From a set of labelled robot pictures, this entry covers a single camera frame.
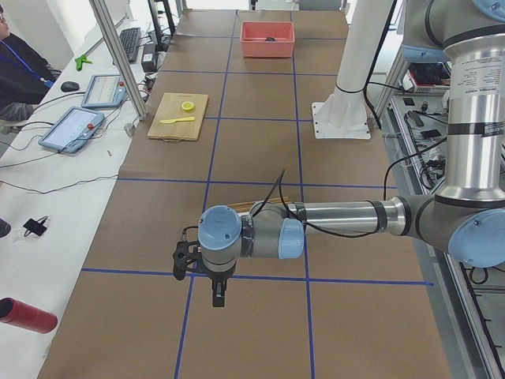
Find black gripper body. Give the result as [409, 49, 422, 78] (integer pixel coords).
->
[204, 268, 235, 292]

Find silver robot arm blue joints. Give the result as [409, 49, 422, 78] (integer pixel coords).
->
[195, 1, 504, 276]

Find wooden stick far side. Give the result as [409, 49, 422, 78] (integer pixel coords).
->
[227, 197, 282, 212]

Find yellow plastic knife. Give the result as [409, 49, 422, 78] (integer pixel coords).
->
[159, 116, 196, 124]

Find yellow lemon slices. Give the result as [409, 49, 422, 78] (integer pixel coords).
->
[181, 101, 195, 111]

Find wooden cutting board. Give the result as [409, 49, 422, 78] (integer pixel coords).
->
[148, 92, 208, 141]

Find red cylinder bottle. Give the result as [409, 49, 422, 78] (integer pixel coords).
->
[1, 298, 58, 334]

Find near blue teach pendant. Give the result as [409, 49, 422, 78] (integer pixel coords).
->
[39, 107, 105, 154]

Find blue teach pendant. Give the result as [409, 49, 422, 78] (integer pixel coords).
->
[81, 74, 127, 110]
[39, 107, 105, 154]

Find far blue teach pendant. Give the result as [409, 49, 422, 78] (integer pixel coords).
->
[81, 74, 127, 110]

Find black power adapter box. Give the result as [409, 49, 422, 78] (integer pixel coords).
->
[140, 43, 158, 73]

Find pink plastic bin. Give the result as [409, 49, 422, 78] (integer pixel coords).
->
[240, 21, 295, 58]

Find black computer mouse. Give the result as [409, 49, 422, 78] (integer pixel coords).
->
[60, 81, 80, 92]

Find black keyboard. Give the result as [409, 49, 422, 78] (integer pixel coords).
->
[119, 27, 140, 63]

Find green plastic clamp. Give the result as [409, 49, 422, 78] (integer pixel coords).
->
[74, 54, 92, 72]

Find person in dark jacket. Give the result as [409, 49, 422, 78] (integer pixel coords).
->
[1, 16, 62, 122]

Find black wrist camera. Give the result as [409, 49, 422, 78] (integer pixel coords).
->
[173, 230, 204, 280]

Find small black device with strap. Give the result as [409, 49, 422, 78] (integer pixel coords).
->
[23, 216, 49, 238]

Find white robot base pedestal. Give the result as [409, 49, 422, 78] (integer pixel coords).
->
[312, 0, 396, 140]

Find aluminium frame post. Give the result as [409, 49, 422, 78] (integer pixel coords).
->
[89, 0, 147, 121]

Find aluminium frame rail right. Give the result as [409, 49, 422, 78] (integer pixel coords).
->
[388, 58, 505, 379]

